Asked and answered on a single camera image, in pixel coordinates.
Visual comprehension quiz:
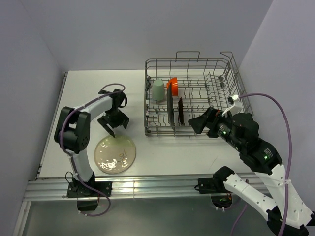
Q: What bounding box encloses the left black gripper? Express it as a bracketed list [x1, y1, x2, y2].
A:
[97, 109, 128, 137]

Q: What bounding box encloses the purple cable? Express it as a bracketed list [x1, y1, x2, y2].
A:
[230, 92, 293, 236]
[59, 83, 126, 217]

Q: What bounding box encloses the red floral small plate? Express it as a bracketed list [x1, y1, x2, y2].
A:
[178, 97, 185, 126]

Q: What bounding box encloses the black square floral plate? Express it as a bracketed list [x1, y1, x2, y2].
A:
[167, 83, 175, 127]

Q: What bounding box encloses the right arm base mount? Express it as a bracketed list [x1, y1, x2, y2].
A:
[194, 177, 241, 212]

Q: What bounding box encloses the grey wire dish rack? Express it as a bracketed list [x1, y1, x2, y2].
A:
[144, 51, 246, 137]

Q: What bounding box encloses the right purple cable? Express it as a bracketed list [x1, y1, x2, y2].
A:
[230, 92, 293, 236]

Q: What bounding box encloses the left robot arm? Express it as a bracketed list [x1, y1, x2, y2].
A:
[54, 88, 129, 196]

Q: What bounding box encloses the green cup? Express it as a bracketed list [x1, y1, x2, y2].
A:
[152, 79, 165, 101]

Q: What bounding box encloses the cream green round plate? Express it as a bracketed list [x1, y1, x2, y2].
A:
[94, 135, 136, 175]

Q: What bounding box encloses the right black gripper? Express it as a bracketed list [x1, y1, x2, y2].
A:
[187, 105, 243, 150]

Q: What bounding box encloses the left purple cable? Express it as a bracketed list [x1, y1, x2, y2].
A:
[59, 83, 126, 217]

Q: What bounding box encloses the orange bowl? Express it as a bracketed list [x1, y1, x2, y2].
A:
[167, 77, 178, 96]

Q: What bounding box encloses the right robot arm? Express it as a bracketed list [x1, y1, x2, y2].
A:
[189, 107, 315, 236]

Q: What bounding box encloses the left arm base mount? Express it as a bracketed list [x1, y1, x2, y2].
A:
[66, 180, 112, 211]

